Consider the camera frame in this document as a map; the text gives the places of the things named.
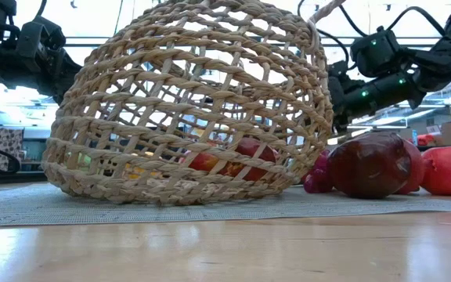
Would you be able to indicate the red round tomato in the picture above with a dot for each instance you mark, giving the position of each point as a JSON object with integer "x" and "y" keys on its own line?
{"x": 450, "y": 172}

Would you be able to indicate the patterned brown bag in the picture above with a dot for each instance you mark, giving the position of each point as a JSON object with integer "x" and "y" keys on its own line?
{"x": 2, "y": 143}

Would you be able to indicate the red orange fruit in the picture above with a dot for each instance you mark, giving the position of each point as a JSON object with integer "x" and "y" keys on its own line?
{"x": 251, "y": 148}

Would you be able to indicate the large dark red apple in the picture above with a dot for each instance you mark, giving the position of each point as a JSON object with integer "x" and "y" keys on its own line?
{"x": 366, "y": 168}

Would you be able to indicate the green apple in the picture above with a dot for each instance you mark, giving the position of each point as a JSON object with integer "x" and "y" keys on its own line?
{"x": 84, "y": 160}

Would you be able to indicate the yellow bell pepper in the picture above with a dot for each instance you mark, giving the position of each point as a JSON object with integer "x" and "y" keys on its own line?
{"x": 137, "y": 171}

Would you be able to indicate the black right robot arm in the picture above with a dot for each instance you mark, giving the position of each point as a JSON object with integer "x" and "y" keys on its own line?
{"x": 444, "y": 51}

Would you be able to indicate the grey woven placemat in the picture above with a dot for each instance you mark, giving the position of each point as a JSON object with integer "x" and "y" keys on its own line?
{"x": 210, "y": 213}

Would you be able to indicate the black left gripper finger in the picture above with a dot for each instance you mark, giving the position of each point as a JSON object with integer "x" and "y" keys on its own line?
{"x": 67, "y": 76}

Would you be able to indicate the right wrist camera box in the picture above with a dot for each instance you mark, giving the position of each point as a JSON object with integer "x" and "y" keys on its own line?
{"x": 378, "y": 55}

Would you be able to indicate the purple grape bunch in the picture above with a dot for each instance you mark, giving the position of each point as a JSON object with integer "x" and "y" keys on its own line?
{"x": 317, "y": 180}

